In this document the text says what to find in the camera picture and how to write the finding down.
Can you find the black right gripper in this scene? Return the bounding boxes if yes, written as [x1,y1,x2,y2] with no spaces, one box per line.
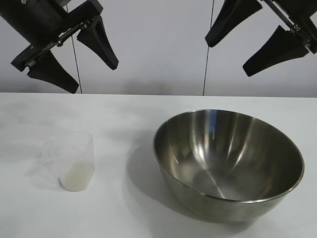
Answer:
[205,0,317,78]

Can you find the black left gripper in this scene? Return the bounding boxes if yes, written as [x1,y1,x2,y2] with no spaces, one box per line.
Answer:
[0,0,120,95]

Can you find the clear plastic measuring cup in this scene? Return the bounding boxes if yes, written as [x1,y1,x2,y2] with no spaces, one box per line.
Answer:
[40,131,96,192]

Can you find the white rice grains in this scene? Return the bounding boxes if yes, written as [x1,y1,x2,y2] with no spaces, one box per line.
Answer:
[59,160,95,192]

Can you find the stainless steel mixing bowl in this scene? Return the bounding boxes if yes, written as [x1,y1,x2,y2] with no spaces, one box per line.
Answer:
[152,109,306,223]

